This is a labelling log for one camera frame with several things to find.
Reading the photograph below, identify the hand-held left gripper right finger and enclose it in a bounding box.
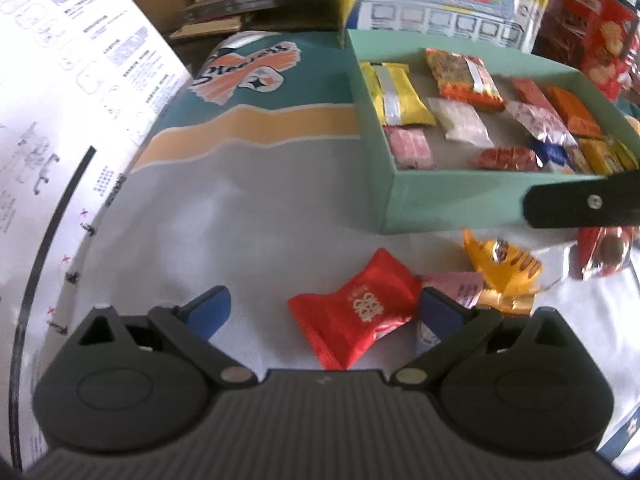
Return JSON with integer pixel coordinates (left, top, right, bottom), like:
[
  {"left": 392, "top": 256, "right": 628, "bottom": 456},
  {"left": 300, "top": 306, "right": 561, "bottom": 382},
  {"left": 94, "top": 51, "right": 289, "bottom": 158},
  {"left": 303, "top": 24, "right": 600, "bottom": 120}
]
[{"left": 390, "top": 286, "right": 568, "bottom": 391}]

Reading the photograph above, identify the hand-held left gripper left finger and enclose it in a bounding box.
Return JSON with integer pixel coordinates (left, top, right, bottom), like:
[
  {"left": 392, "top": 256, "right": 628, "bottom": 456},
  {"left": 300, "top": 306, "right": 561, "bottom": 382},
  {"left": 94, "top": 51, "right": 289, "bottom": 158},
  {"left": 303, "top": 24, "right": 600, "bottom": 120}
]
[{"left": 75, "top": 285, "right": 259, "bottom": 391}]

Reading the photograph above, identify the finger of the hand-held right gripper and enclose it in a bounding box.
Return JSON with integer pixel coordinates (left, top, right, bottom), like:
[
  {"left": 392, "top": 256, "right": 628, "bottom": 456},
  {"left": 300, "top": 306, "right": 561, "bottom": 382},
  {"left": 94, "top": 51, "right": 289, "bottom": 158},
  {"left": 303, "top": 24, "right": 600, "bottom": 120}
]
[{"left": 522, "top": 170, "right": 640, "bottom": 231}]

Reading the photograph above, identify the yellow-green snack packet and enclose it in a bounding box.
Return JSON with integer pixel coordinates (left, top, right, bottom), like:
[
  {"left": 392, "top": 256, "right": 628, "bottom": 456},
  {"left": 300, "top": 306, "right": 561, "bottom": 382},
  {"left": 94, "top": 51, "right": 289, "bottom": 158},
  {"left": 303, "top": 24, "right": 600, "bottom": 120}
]
[{"left": 577, "top": 137, "right": 640, "bottom": 176}]

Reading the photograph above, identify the red clear foil snack packet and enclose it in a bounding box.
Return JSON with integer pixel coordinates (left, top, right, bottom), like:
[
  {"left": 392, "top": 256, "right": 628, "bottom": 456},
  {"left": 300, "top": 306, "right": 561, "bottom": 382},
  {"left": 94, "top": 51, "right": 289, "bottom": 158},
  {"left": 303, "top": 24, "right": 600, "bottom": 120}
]
[{"left": 575, "top": 226, "right": 636, "bottom": 282}]

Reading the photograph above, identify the large red snack packet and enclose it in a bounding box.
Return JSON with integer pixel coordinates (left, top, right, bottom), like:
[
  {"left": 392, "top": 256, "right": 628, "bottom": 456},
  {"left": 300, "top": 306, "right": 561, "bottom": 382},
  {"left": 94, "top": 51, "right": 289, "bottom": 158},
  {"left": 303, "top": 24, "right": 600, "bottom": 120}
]
[{"left": 286, "top": 247, "right": 423, "bottom": 372}]

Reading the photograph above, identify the pink and white foil packet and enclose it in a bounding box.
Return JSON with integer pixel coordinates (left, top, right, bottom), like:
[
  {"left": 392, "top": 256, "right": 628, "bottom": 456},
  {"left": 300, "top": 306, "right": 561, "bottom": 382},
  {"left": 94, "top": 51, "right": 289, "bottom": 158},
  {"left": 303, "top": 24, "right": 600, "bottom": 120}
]
[{"left": 505, "top": 101, "right": 578, "bottom": 147}]

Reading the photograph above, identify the orange-red foil snack packet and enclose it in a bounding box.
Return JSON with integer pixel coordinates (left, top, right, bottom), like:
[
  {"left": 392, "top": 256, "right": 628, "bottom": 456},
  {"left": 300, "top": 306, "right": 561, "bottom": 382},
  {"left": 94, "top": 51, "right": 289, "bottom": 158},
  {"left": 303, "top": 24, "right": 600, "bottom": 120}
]
[{"left": 467, "top": 146, "right": 543, "bottom": 172}]

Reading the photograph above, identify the mint green cardboard box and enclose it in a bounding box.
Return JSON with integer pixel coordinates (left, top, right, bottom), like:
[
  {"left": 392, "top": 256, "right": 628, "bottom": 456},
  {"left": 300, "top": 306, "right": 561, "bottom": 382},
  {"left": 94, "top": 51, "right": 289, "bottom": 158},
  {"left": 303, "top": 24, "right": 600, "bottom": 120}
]
[{"left": 345, "top": 29, "right": 640, "bottom": 236}]

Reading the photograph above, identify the white snack packet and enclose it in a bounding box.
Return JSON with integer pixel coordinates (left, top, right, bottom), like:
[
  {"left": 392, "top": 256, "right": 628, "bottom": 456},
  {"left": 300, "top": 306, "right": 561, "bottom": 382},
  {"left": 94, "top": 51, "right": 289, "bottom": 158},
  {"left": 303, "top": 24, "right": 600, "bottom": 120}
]
[{"left": 427, "top": 97, "right": 495, "bottom": 142}]

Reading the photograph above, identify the pink snack packet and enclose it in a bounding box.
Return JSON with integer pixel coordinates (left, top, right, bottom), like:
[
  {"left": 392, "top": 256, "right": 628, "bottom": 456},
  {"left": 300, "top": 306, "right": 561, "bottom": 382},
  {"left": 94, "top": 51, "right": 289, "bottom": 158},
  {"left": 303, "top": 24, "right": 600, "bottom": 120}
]
[{"left": 385, "top": 127, "right": 433, "bottom": 170}]

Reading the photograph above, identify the light blue snack packet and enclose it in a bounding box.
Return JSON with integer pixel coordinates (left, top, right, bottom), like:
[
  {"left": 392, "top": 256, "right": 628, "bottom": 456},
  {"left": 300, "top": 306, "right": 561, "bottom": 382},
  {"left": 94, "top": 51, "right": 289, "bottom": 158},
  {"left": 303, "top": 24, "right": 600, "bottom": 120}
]
[{"left": 415, "top": 320, "right": 441, "bottom": 356}]

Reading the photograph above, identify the small pale pink packet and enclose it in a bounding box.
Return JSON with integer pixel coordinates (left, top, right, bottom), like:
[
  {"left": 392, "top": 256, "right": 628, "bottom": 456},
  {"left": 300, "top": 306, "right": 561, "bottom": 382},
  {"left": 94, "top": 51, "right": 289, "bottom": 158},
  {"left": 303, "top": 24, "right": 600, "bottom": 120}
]
[{"left": 422, "top": 271, "right": 485, "bottom": 308}]

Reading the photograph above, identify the golden snack packet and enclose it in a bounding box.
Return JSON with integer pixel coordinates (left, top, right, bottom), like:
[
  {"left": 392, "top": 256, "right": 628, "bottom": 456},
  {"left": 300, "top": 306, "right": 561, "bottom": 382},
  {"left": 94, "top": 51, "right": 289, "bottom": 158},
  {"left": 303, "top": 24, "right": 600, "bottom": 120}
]
[{"left": 475, "top": 287, "right": 537, "bottom": 316}]

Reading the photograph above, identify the yellow-orange striped snack packet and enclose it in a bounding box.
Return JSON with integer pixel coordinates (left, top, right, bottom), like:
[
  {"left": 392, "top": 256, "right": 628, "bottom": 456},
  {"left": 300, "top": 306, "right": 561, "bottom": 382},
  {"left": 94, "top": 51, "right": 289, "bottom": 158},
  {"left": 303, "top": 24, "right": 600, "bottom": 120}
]
[{"left": 462, "top": 230, "right": 543, "bottom": 293}]

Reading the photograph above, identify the red-orange snack packet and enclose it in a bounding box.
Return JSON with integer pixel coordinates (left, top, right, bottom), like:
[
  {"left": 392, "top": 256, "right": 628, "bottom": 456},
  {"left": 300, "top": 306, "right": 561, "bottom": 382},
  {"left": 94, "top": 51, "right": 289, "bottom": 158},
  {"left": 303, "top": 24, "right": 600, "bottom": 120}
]
[{"left": 512, "top": 78, "right": 556, "bottom": 111}]

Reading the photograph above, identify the red biscuit tin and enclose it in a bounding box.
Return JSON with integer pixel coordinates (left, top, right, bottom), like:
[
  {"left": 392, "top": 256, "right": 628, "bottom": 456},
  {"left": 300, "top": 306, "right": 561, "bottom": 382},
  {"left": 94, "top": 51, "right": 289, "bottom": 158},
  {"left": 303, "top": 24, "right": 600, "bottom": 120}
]
[{"left": 532, "top": 0, "right": 640, "bottom": 101}]

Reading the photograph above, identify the orange striped clear snack packet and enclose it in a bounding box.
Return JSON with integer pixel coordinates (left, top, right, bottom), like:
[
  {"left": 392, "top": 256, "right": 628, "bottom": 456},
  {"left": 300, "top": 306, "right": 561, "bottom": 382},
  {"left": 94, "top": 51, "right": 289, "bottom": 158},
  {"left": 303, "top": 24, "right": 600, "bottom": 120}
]
[{"left": 425, "top": 48, "right": 507, "bottom": 111}]

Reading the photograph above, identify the yellow snack packet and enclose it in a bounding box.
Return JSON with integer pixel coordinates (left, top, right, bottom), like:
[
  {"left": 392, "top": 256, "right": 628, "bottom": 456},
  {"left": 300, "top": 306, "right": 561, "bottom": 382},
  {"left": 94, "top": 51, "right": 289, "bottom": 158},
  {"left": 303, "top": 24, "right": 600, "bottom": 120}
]
[{"left": 360, "top": 61, "right": 437, "bottom": 127}]

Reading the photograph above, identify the blue and white packet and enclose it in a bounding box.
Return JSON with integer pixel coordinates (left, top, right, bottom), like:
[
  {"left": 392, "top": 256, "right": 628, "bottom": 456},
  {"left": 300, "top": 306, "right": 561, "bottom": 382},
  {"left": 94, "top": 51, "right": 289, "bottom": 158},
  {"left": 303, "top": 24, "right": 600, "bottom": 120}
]
[{"left": 597, "top": 405, "right": 640, "bottom": 461}]

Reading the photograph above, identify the drawing board toy box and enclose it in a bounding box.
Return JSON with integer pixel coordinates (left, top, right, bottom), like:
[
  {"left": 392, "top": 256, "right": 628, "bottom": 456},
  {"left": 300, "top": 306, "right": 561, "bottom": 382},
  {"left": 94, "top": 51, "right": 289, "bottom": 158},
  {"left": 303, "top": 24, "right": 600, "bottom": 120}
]
[{"left": 342, "top": 0, "right": 556, "bottom": 53}]

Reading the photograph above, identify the white printed paper sheet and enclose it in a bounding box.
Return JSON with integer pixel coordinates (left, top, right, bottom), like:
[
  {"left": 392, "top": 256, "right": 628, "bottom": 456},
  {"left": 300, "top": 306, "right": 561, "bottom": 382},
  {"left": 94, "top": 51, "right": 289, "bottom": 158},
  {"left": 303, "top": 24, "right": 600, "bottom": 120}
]
[{"left": 0, "top": 0, "right": 193, "bottom": 471}]

